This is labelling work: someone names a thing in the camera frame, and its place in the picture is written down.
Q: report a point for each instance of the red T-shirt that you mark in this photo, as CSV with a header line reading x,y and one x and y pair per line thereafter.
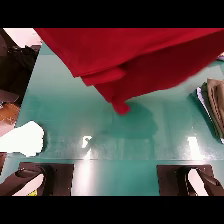
x,y
140,56

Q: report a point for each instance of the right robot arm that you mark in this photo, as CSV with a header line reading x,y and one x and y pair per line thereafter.
x,y
170,180

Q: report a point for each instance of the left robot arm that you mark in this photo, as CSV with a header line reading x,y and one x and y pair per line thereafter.
x,y
50,180

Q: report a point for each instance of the dark green garment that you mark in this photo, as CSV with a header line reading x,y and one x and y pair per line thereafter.
x,y
204,105

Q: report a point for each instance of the white garment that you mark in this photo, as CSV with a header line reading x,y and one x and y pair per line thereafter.
x,y
23,140

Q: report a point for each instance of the black garment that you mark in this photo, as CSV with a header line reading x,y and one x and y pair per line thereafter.
x,y
23,61

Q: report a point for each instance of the brown garment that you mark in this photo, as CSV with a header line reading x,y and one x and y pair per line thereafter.
x,y
217,100

